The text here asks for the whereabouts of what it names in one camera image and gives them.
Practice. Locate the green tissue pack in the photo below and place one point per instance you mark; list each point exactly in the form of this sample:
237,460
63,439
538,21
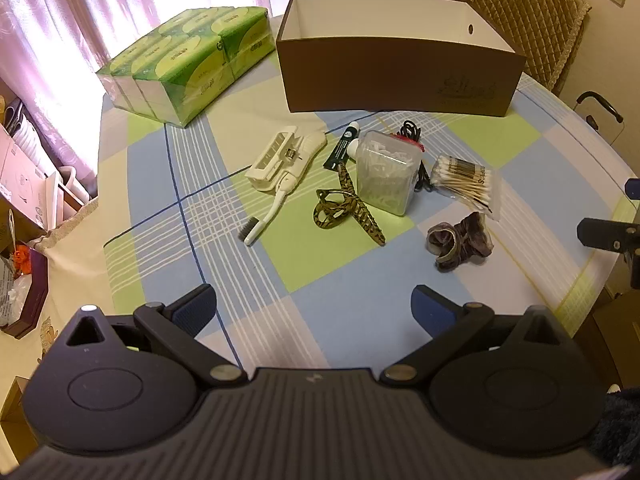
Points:
175,60

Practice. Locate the plain cardboard box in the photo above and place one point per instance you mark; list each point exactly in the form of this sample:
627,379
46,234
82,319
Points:
20,215

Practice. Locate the leopard print hair clip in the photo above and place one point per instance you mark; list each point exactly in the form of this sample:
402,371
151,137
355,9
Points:
357,207

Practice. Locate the brown cardboard box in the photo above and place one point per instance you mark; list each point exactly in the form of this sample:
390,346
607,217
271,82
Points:
375,80

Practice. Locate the white toothbrush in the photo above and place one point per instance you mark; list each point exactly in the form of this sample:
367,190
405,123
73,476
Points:
315,147

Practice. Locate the pink curtain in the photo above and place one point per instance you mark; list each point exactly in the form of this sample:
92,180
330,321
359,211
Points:
75,10

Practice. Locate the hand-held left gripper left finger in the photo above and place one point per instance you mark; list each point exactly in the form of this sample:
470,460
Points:
197,305

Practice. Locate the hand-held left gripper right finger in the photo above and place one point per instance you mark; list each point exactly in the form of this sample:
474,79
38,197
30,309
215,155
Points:
430,310

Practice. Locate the clear plastic bag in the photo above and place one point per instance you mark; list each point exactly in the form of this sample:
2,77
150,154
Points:
12,295

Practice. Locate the dark fleece clothing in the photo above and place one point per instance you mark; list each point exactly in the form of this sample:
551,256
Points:
617,425

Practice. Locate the clear floss pick box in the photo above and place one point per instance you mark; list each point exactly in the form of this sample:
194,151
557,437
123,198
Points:
385,175

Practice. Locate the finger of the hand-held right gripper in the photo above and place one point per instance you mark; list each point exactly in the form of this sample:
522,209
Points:
607,235
633,186

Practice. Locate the chair with quilted cover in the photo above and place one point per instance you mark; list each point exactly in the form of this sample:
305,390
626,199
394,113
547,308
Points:
530,25

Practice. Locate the dark brown tray box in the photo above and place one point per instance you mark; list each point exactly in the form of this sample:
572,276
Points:
37,290

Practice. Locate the pink printed carton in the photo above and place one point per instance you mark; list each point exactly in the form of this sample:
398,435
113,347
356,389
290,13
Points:
20,165

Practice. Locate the brown scrunchie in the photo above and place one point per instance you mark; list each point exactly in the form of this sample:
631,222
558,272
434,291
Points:
472,235

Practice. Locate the small white bottle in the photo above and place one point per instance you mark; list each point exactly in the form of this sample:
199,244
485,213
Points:
355,149

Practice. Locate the small orange object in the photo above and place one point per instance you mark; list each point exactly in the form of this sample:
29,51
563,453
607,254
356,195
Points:
22,256

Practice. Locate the cotton swab bag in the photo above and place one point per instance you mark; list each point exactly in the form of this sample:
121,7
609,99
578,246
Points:
462,180

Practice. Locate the red snack packet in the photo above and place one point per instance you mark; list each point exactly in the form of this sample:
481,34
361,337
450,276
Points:
421,148

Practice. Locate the dark green tube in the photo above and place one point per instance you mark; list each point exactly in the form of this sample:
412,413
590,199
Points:
340,150

